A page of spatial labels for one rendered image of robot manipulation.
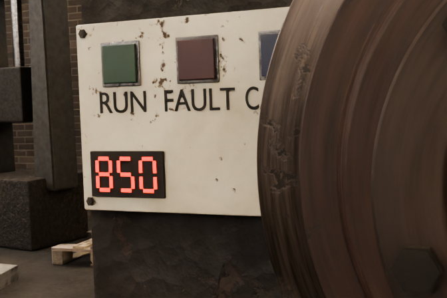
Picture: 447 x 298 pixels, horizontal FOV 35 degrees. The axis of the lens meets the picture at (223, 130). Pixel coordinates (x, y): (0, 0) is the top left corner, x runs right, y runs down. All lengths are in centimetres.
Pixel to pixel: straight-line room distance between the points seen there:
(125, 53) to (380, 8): 30
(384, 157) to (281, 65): 13
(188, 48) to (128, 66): 6
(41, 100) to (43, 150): 40
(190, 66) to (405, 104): 31
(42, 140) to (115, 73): 512
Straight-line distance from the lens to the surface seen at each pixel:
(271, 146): 48
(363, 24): 44
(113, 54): 68
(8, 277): 485
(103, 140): 70
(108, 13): 72
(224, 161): 64
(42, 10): 578
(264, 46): 61
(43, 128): 578
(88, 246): 516
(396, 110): 37
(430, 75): 37
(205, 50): 64
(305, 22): 47
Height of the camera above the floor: 117
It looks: 3 degrees down
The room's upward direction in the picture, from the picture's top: 2 degrees counter-clockwise
